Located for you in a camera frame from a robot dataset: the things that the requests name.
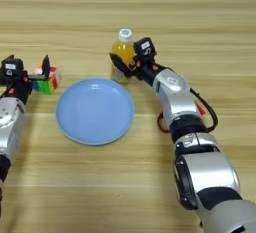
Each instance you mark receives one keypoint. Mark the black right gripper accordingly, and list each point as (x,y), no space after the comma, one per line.
(146,67)

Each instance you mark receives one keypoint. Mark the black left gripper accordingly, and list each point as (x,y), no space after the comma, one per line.
(18,88)

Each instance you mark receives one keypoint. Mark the orange juice bottle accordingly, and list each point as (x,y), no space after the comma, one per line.
(123,48)

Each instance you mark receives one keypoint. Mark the multicoloured puzzle cube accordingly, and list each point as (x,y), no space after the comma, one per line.
(50,85)

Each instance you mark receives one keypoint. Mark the red black pen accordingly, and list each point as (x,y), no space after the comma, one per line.
(201,108)

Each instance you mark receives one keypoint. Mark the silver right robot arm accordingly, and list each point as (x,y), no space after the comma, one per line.
(200,163)

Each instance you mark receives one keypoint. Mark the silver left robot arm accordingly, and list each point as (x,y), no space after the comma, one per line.
(8,123)

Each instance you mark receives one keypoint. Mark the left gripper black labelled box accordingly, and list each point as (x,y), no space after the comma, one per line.
(11,69)

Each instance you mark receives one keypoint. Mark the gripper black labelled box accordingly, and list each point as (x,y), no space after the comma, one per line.
(11,69)
(145,47)

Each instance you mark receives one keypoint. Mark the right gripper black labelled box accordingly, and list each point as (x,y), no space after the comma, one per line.
(145,47)

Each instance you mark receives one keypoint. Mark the blue round plate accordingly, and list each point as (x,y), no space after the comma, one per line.
(95,112)

